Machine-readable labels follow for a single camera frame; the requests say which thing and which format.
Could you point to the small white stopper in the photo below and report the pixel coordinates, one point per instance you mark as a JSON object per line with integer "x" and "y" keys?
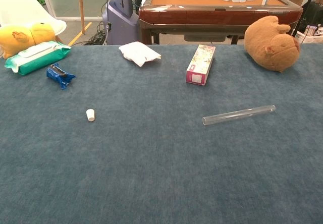
{"x": 90, "y": 115}

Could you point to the clear glass test tube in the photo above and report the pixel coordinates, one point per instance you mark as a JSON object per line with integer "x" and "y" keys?
{"x": 238, "y": 114}

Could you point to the white tissue packet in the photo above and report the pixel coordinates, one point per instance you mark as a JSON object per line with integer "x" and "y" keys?
{"x": 138, "y": 53}

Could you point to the pink floral carton box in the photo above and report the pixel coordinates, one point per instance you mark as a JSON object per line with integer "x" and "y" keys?
{"x": 200, "y": 65}

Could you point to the blue felt table mat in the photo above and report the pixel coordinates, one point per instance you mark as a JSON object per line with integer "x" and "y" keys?
{"x": 151, "y": 158}

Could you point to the blue-grey machine base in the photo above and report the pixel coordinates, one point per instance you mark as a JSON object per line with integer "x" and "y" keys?
{"x": 121, "y": 19}

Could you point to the brown mahjong table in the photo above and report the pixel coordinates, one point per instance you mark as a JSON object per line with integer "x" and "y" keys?
{"x": 214, "y": 13}

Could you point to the brown capybara plush toy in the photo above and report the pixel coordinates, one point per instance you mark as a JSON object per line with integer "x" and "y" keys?
{"x": 270, "y": 45}

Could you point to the wooden pole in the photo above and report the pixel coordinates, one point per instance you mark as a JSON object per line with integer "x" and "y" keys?
{"x": 80, "y": 7}

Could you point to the green wet wipes pack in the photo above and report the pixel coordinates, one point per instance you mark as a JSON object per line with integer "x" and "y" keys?
{"x": 38, "y": 57}

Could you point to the yellow plush duck toy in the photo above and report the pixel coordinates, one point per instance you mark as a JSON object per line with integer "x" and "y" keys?
{"x": 15, "y": 37}

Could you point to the white chair wooden legs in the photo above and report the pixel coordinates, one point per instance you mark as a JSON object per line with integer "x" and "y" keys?
{"x": 15, "y": 4}

